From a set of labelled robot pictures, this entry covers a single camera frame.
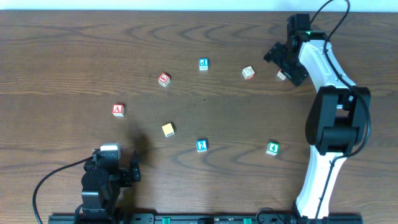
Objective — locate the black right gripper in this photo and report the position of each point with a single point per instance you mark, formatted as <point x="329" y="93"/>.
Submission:
<point x="285" y="64"/>

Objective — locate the yellow wooden block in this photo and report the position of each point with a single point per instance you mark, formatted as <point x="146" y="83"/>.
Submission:
<point x="168" y="130"/>

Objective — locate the white block red print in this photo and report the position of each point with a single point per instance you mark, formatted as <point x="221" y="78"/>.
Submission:
<point x="248" y="72"/>

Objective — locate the red letter I block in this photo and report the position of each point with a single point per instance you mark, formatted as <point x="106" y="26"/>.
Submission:
<point x="281" y="75"/>

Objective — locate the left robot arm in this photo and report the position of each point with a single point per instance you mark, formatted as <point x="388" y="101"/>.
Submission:
<point x="102" y="184"/>

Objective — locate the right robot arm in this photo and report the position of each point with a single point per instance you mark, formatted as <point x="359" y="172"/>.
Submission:
<point x="338" y="121"/>

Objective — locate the red letter A block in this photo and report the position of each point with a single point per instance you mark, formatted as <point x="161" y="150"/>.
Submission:
<point x="118" y="110"/>

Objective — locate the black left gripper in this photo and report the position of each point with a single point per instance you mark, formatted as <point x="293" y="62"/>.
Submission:
<point x="127" y="177"/>

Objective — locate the blue number 2 block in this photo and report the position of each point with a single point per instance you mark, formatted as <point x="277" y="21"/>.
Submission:
<point x="202" y="145"/>

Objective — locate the blue letter P block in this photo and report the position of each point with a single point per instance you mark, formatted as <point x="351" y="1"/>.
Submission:
<point x="203" y="64"/>

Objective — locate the red letter E block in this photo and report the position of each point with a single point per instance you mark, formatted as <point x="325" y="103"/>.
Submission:
<point x="164" y="79"/>

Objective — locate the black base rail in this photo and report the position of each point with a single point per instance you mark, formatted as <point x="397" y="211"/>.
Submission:
<point x="265" y="217"/>

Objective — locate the green number 4 block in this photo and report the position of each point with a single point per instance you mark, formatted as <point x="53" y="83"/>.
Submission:
<point x="272" y="148"/>

